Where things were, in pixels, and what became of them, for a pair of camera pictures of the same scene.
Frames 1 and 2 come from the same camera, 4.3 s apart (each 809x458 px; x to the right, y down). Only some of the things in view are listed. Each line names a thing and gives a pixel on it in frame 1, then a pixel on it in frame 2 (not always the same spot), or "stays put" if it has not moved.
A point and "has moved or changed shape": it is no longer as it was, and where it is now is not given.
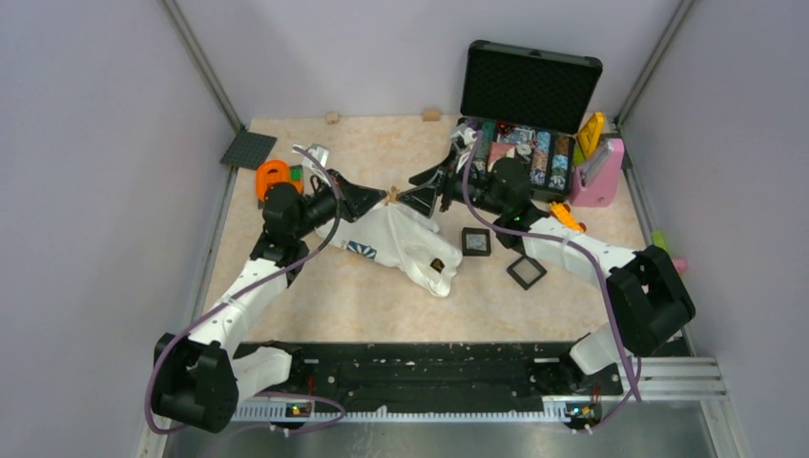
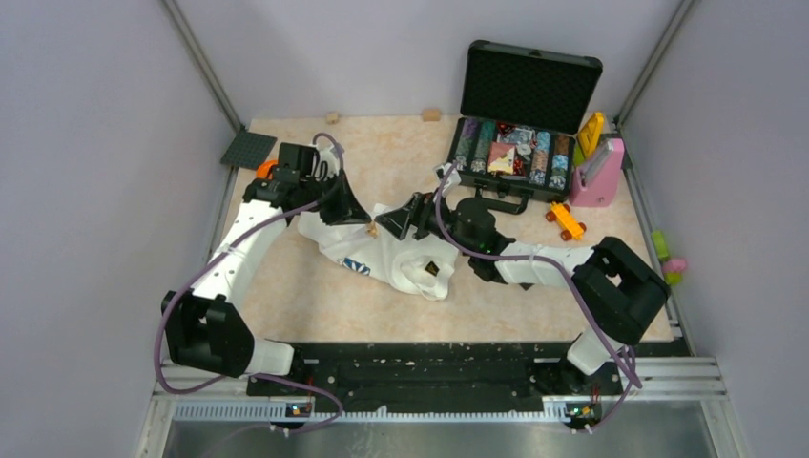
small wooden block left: (333, 118) stays put
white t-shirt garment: (400, 235) has moved or changed shape
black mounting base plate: (435, 376) stays put
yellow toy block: (590, 135) stays put
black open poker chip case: (528, 104) stays put
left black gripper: (356, 198) → (347, 209)
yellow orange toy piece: (562, 212) stays put
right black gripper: (423, 198) → (398, 221)
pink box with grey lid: (594, 183) stays put
